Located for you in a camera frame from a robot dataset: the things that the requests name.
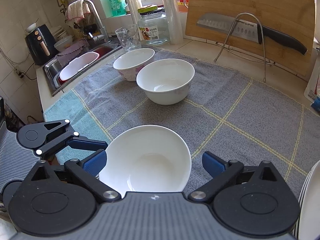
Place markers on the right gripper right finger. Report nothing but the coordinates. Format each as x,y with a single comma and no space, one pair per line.
224,174

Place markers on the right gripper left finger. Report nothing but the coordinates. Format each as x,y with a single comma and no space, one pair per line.
84,173

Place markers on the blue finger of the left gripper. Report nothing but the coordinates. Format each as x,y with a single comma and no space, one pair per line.
49,138

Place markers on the small white floral bowl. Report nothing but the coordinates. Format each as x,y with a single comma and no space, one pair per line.
147,158

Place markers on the large white floral plate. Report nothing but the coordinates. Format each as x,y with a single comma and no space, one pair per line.
307,226

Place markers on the plain white bowl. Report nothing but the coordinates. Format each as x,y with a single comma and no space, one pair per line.
166,81

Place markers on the chrome kitchen faucet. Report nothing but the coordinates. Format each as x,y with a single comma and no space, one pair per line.
99,33

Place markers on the grey teal checked towel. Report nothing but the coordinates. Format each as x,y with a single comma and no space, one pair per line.
225,112

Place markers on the stainless steel sink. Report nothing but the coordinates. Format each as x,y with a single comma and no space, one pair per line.
58,77

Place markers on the white basin in sink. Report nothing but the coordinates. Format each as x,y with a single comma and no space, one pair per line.
77,64

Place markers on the black air fryer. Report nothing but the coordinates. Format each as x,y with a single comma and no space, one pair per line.
40,43

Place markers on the white bowl pink flowers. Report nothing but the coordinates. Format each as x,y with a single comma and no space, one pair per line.
129,64

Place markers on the white blue salt bag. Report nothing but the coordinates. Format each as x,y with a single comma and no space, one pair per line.
312,90

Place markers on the pink white rag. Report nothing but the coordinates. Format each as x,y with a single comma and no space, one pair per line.
77,11

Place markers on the clear drinking glass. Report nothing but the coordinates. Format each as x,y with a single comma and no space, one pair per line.
129,37

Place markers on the clear plastic wrap roll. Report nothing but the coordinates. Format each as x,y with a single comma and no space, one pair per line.
174,21

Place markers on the glass jar green lid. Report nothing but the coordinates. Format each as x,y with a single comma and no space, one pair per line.
153,25

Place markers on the bamboo cutting board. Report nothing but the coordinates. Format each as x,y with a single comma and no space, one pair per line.
293,17

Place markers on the metal wire rack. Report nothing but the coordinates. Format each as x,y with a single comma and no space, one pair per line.
244,45

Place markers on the santoku knife black handle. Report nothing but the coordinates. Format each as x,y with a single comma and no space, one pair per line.
248,30

